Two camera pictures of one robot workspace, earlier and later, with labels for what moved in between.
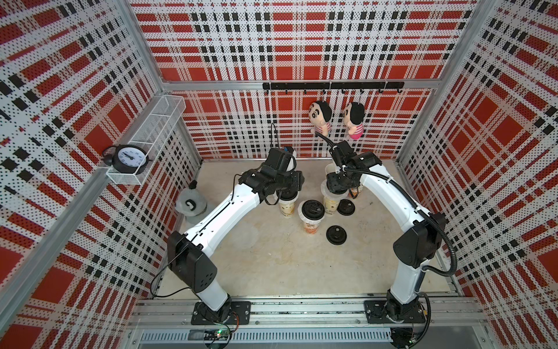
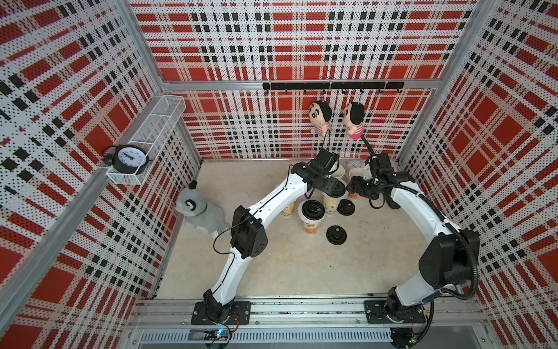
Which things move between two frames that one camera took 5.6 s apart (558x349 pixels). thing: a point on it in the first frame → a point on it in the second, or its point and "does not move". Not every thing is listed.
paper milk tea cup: [287, 207] does not move
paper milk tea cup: [330, 206] does not move
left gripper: [297, 182] → [329, 187]
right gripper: [331, 177] → [356, 186]
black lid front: [336, 235] does not move
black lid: [312, 209] does not move
